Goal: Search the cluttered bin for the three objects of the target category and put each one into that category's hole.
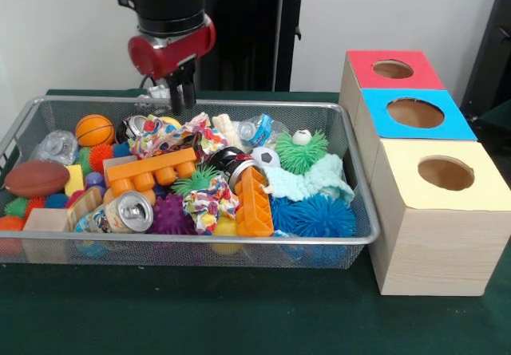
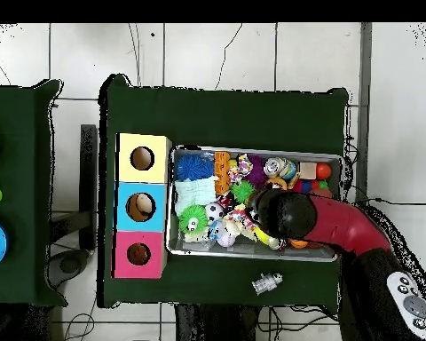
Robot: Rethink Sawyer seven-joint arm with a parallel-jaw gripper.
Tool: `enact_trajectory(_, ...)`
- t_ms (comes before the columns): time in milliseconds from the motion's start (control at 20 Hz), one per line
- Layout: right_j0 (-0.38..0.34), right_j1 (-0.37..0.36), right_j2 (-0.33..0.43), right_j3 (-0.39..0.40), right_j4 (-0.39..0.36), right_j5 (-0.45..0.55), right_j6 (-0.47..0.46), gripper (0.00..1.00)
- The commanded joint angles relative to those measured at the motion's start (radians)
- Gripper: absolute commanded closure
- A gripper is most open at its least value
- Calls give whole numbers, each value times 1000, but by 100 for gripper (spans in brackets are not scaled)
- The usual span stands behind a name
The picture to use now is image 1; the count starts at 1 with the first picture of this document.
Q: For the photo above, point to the blue spiky rubber ball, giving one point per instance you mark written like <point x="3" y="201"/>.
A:
<point x="315" y="217"/>

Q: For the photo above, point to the red-orange ball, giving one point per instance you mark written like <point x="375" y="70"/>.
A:
<point x="11" y="224"/>

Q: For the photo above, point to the colourful dotted cloth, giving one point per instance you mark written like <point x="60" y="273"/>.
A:
<point x="167" y="135"/>

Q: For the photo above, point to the black upright panel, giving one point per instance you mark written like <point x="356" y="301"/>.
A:
<point x="491" y="52"/>

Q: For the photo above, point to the purple spiky ball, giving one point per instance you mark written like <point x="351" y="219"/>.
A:
<point x="171" y="215"/>

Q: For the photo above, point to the plain wooden cube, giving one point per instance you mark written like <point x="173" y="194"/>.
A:
<point x="46" y="220"/>

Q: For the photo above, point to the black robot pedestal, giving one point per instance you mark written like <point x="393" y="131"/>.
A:
<point x="247" y="32"/>

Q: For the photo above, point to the green fuzzy ball with eye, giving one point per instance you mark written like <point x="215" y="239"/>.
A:
<point x="299" y="153"/>

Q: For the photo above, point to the light blue knitted cloth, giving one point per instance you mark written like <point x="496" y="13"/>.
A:
<point x="315" y="179"/>

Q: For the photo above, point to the wooden box with three holes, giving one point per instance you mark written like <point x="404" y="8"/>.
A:
<point x="439" y="251"/>

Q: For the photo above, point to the shallow clear mesh bin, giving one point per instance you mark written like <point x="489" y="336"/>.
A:
<point x="159" y="253"/>

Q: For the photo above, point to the small orange basketball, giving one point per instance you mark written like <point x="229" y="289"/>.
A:
<point x="95" y="130"/>

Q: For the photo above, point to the colourful drink can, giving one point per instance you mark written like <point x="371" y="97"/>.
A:
<point x="120" y="215"/>

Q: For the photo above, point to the small soccer ball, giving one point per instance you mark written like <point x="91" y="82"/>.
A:
<point x="266" y="157"/>

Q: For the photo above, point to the brown rubber ball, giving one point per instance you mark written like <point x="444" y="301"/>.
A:
<point x="36" y="178"/>

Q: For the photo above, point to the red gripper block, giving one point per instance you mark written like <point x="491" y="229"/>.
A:
<point x="171" y="54"/>

